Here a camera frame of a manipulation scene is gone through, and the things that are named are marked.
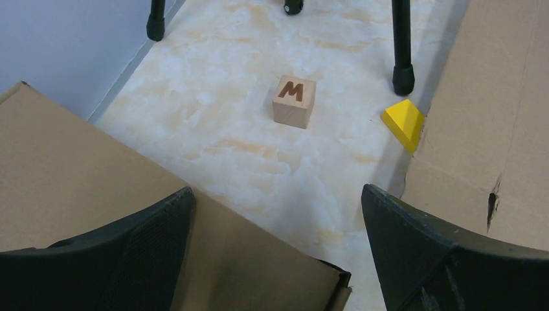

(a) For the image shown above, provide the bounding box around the small wooden letter cube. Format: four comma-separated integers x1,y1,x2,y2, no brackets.
272,75,317,129

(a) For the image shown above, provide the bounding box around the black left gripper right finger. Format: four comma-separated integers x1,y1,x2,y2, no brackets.
361,184,548,310

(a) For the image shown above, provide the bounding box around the black tripod music stand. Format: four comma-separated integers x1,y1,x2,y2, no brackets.
146,0,415,96

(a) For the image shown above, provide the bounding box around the small yellow wedge block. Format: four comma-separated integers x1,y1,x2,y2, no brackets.
381,99,425,154

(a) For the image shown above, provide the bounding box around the flat cardboard sheet pile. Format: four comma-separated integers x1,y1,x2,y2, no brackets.
401,1,548,250

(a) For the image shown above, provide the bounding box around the brown cardboard box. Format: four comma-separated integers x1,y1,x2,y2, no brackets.
1,82,352,310

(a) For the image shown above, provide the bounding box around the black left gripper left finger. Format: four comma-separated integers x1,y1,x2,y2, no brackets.
1,187,196,310

